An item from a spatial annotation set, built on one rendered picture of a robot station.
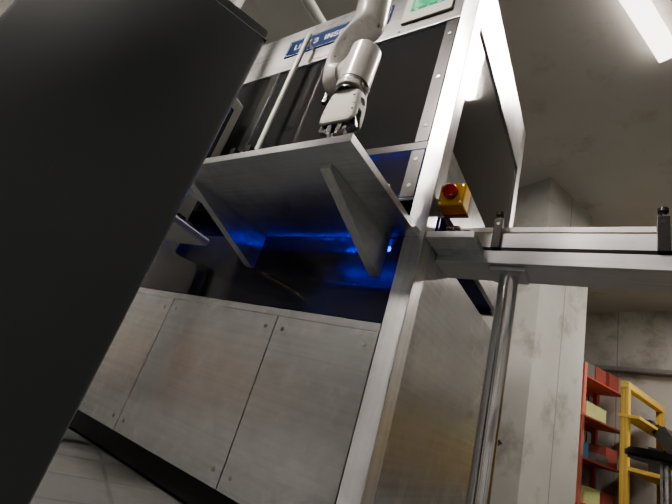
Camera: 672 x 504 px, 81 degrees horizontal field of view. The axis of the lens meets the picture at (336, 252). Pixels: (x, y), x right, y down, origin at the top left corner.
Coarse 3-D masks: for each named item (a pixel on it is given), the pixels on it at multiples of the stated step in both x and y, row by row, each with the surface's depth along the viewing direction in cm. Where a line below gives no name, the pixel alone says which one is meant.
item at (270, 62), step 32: (384, 32) 167; (480, 32) 150; (256, 64) 217; (288, 64) 198; (512, 96) 195; (256, 128) 186; (512, 128) 197; (512, 192) 205; (448, 224) 129; (480, 224) 155; (512, 224) 204; (480, 288) 162
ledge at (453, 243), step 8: (432, 232) 108; (440, 232) 106; (448, 232) 105; (456, 232) 104; (464, 232) 103; (472, 232) 102; (432, 240) 109; (440, 240) 107; (448, 240) 106; (456, 240) 105; (464, 240) 103; (472, 240) 102; (440, 248) 112; (448, 248) 110; (456, 248) 109; (464, 248) 107; (472, 248) 106; (480, 248) 106; (480, 256) 109
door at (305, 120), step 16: (320, 64) 183; (304, 80) 184; (320, 80) 177; (272, 96) 192; (288, 96) 184; (304, 96) 177; (320, 96) 170; (288, 112) 178; (304, 112) 171; (320, 112) 165; (272, 128) 178; (288, 128) 171; (304, 128) 165; (272, 144) 172
